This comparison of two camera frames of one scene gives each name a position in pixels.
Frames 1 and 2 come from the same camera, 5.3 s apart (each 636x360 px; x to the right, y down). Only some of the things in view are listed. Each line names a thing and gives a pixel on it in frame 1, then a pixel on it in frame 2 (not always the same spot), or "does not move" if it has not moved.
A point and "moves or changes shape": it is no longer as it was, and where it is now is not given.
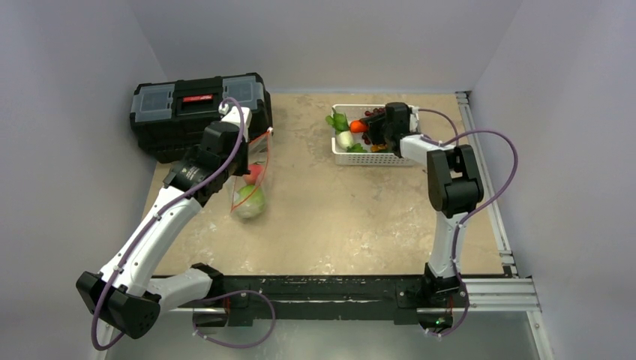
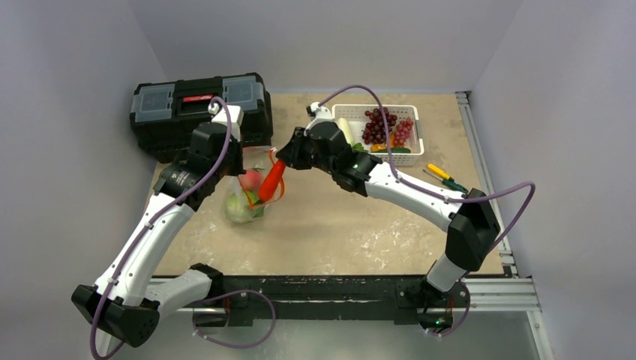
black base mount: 239,300 does not move
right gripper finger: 377,129 -> 290,153
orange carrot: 357,126 -> 271,180
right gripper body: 376,131 -> 298,151
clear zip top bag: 247,193 moves or changes shape
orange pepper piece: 374,148 does not move
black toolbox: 171,117 does not move
